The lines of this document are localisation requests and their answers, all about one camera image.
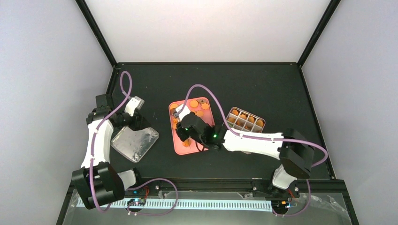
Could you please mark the orange flower cookie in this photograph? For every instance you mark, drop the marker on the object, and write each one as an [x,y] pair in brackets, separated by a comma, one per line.
[205,106]

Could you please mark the clear plastic tin lid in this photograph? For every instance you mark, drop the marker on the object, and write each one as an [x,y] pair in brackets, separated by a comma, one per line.
[133,145]

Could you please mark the left base circuit board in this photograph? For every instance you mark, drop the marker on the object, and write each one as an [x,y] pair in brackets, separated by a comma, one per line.
[136,202]

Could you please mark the base circuit board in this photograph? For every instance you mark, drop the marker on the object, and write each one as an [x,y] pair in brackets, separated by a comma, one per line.
[283,204]
[136,202]

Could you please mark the white divided cookie tin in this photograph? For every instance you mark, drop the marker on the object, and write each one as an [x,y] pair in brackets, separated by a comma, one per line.
[244,121]

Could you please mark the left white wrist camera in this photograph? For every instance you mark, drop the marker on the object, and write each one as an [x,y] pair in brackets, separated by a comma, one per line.
[135,103]

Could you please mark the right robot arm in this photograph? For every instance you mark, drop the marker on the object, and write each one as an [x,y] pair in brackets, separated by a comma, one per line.
[295,156]

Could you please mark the right base circuit board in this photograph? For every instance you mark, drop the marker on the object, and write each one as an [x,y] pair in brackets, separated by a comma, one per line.
[283,204]

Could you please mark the brown flower jam cookie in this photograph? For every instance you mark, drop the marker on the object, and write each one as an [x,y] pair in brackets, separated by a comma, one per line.
[202,101]

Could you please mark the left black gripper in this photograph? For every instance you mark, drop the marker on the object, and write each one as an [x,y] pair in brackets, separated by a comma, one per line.
[135,124]

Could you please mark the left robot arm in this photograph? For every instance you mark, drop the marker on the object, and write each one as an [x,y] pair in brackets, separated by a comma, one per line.
[97,182]

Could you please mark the round orange cracker cookie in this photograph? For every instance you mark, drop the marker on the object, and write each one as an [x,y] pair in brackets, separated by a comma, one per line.
[194,103]

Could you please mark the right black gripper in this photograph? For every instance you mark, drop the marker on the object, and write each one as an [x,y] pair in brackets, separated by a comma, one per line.
[182,135]

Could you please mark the pink cookie tray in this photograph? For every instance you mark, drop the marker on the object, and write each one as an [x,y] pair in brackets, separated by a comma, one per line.
[205,115]

